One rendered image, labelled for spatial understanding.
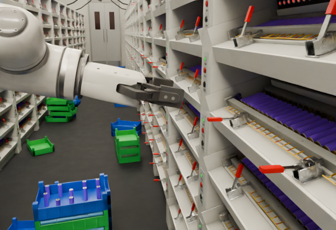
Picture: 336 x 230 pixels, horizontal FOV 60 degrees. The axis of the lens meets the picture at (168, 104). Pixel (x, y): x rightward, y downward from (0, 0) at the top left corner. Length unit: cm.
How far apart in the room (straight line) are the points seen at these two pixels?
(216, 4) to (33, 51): 55
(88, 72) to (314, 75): 33
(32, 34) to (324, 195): 45
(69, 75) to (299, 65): 34
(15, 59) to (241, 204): 59
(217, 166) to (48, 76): 62
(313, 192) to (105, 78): 35
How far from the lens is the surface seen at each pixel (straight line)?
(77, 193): 154
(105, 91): 46
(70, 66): 47
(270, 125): 64
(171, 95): 46
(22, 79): 47
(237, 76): 88
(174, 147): 159
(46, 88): 48
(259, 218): 73
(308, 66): 46
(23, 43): 42
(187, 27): 154
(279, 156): 58
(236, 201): 79
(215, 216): 103
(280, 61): 52
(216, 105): 87
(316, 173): 51
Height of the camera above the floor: 116
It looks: 14 degrees down
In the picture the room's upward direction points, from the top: straight up
